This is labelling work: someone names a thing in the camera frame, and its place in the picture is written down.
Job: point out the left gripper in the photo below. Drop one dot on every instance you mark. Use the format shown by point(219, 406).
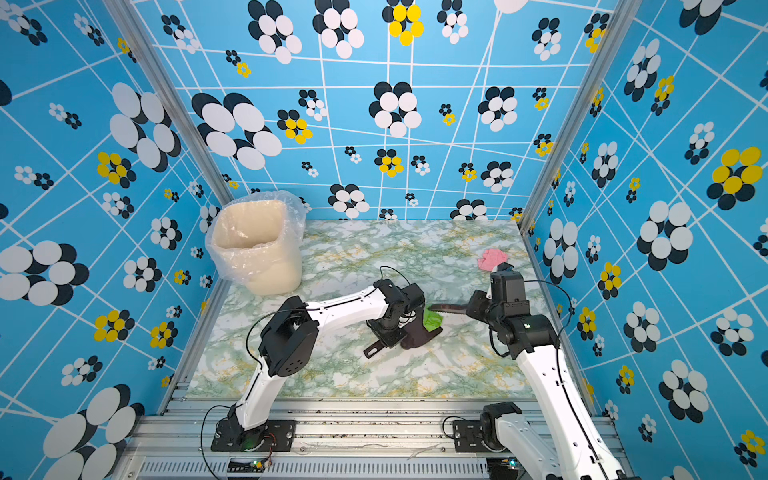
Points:
point(391, 342)

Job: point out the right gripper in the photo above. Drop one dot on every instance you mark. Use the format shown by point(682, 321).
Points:
point(478, 299)

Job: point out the black dustpan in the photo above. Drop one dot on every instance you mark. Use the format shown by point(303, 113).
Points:
point(417, 335)

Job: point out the cartoon face hand brush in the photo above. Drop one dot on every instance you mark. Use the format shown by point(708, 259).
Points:
point(448, 308)

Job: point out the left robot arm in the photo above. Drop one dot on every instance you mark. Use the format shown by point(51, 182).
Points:
point(287, 343)

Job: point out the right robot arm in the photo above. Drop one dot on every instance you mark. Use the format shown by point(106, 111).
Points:
point(577, 450)

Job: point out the green paper scrap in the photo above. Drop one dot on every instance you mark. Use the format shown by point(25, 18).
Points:
point(432, 320)

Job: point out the pink paper scrap right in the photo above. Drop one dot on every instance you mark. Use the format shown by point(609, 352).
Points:
point(491, 259)

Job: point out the beige trash bin with liner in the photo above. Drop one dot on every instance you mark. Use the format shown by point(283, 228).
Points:
point(255, 242)

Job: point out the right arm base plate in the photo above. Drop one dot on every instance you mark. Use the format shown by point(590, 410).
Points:
point(468, 437)

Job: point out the aluminium frame rail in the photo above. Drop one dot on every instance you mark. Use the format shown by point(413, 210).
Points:
point(320, 439)

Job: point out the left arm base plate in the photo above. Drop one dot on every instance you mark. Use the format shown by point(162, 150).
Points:
point(274, 435)

